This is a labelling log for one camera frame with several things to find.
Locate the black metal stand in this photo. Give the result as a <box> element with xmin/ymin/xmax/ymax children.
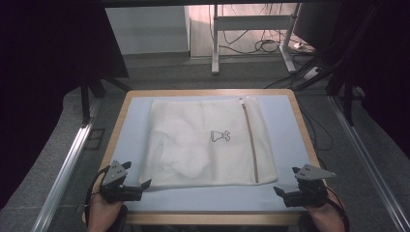
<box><xmin>77</xmin><ymin>72</ymin><xmax>133</xmax><ymax>128</ymax></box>
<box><xmin>291</xmin><ymin>3</ymin><xmax>383</xmax><ymax>128</ymax></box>

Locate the white desk frame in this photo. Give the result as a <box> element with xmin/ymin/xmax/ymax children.
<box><xmin>210</xmin><ymin>3</ymin><xmax>303</xmax><ymax>76</ymax></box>

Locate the dark floor grate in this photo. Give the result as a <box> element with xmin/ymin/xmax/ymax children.
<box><xmin>83</xmin><ymin>128</ymin><xmax>106</xmax><ymax>151</ymax></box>

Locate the aluminium floor rail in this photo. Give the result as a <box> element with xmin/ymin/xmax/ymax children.
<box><xmin>326</xmin><ymin>95</ymin><xmax>410</xmax><ymax>232</ymax></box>
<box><xmin>30</xmin><ymin>124</ymin><xmax>94</xmax><ymax>232</ymax></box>

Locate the tangle of black floor cables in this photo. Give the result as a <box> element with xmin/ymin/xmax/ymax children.
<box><xmin>219</xmin><ymin>3</ymin><xmax>312</xmax><ymax>56</ymax></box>

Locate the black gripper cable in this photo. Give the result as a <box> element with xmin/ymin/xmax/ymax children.
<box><xmin>83</xmin><ymin>165</ymin><xmax>112</xmax><ymax>226</ymax></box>
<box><xmin>325</xmin><ymin>186</ymin><xmax>351</xmax><ymax>232</ymax></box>

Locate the person's right hand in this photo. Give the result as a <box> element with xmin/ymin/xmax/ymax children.
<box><xmin>305</xmin><ymin>195</ymin><xmax>346</xmax><ymax>232</ymax></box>

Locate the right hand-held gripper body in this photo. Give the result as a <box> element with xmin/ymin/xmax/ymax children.
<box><xmin>282</xmin><ymin>163</ymin><xmax>337</xmax><ymax>208</ymax></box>

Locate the white mesh laundry bag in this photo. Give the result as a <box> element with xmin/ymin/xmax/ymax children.
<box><xmin>138</xmin><ymin>96</ymin><xmax>279</xmax><ymax>191</ymax></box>

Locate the person's left hand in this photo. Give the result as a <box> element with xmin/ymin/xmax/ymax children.
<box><xmin>86</xmin><ymin>192</ymin><xmax>124</xmax><ymax>232</ymax></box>

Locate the thin black floor cable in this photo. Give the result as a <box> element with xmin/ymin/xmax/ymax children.
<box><xmin>299</xmin><ymin>102</ymin><xmax>335</xmax><ymax>153</ymax></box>

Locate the white power strip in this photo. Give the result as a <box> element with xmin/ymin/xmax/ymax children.
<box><xmin>303</xmin><ymin>66</ymin><xmax>322</xmax><ymax>81</ymax></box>

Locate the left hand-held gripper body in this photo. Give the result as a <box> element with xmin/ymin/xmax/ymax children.
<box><xmin>99</xmin><ymin>159</ymin><xmax>143</xmax><ymax>204</ymax></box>

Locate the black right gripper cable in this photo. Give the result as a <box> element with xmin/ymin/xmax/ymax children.
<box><xmin>325</xmin><ymin>186</ymin><xmax>351</xmax><ymax>232</ymax></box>

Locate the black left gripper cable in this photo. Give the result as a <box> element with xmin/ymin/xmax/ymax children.
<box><xmin>83</xmin><ymin>165</ymin><xmax>112</xmax><ymax>226</ymax></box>

